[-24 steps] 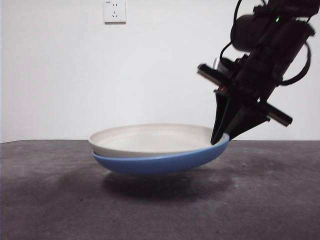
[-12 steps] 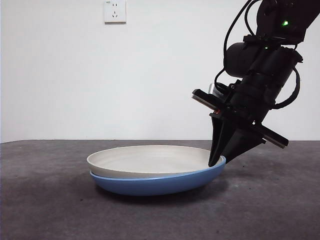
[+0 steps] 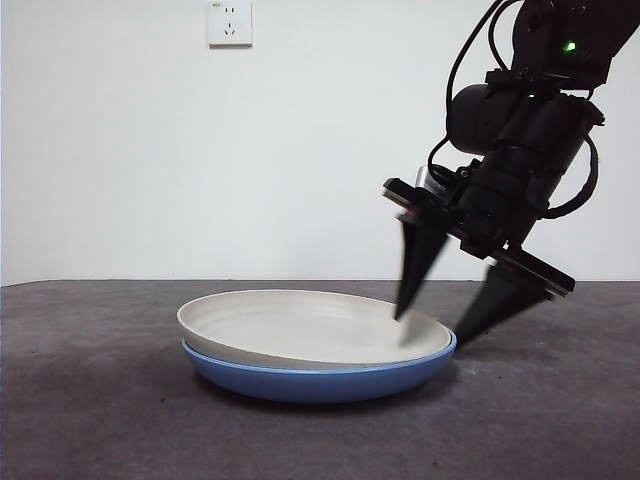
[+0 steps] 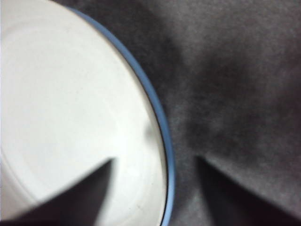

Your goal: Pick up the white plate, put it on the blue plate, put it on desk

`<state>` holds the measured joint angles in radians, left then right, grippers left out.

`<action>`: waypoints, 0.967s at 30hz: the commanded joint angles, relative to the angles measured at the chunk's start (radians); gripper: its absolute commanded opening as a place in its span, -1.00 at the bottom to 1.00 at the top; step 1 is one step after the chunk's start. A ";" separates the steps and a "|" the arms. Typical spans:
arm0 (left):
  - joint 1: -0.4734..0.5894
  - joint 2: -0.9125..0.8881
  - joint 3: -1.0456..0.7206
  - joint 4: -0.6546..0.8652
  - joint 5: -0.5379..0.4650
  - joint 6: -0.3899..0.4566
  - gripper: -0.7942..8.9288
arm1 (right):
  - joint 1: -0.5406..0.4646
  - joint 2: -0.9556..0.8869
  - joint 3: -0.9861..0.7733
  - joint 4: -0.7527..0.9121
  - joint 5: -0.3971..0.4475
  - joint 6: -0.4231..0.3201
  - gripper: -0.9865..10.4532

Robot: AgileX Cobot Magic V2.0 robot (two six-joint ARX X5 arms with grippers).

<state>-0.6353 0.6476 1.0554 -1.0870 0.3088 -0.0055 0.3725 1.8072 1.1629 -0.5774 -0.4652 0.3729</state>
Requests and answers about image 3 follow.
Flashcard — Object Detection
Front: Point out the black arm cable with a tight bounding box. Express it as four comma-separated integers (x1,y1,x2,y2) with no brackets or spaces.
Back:
543,133,600,221
443,0,521,147

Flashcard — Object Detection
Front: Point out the white wall socket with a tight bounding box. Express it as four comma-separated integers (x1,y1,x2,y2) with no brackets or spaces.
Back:
207,0,254,50

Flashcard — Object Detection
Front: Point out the pale grey camera box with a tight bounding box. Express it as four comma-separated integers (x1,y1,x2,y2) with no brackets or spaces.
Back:
414,166,451,196

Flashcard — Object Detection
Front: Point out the blue plate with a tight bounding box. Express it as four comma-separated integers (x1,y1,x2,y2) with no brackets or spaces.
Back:
180,327,458,405

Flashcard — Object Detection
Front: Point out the white plate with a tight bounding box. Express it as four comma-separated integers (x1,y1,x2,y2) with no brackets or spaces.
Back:
175,288,452,373

